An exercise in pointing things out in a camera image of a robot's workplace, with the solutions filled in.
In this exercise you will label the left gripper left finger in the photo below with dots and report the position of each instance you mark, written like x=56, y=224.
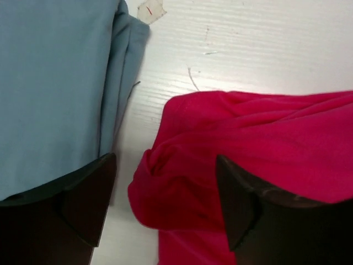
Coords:
x=59, y=222

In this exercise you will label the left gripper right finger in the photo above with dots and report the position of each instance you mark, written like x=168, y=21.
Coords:
x=268, y=225

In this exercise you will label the red t shirt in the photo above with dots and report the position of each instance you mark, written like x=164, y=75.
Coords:
x=302, y=144

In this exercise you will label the folded light blue t shirt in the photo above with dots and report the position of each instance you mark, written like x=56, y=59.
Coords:
x=67, y=71

